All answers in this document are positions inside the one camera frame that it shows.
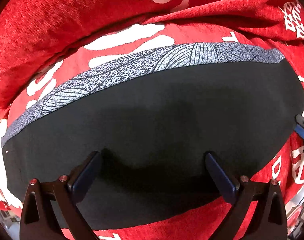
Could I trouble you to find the black pants with grey waistband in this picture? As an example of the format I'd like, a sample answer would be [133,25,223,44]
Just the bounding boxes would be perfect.
[2,42,304,230]

